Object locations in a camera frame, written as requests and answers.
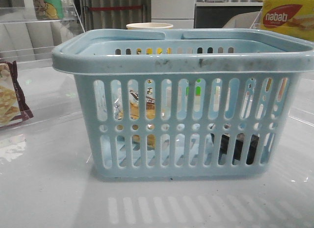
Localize bagged bread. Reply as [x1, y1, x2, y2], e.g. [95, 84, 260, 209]
[113, 89, 156, 150]

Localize light blue plastic basket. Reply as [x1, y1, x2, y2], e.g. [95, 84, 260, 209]
[52, 28, 314, 178]

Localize cream paper cup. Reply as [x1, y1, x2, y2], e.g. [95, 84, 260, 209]
[126, 22, 173, 29]

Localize white cabinet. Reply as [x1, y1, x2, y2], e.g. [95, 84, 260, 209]
[151, 0, 196, 28]

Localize brown cracker snack bag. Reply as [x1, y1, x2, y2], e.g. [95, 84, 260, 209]
[0, 61, 33, 128]

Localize clear acrylic shelf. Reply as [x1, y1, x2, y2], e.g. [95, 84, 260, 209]
[0, 5, 84, 69]

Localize green cartoon snack package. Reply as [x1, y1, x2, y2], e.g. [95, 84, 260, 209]
[33, 0, 64, 20]

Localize yellow Nabati wafer box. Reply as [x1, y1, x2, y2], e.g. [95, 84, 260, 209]
[260, 0, 314, 41]

